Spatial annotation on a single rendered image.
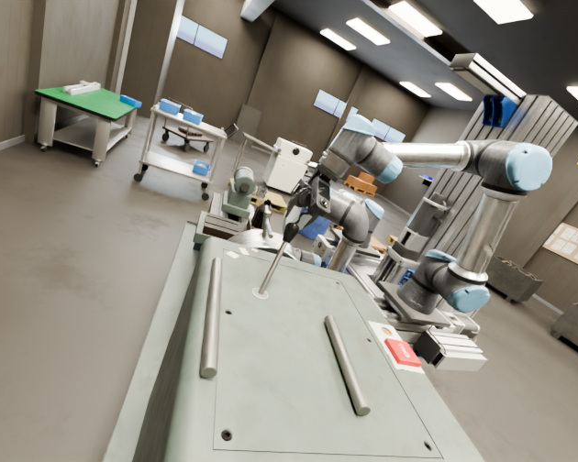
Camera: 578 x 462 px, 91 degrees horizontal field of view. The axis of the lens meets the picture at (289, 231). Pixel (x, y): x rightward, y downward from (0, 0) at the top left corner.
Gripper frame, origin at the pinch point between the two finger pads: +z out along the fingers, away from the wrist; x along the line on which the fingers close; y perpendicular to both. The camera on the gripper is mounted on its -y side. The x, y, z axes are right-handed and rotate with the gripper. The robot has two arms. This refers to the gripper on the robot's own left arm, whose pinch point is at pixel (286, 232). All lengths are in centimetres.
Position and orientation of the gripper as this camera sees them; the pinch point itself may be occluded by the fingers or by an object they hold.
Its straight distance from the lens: 79.2
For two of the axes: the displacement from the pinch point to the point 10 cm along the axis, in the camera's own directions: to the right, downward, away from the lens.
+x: -8.0, -4.6, -3.9
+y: -1.8, -4.3, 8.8
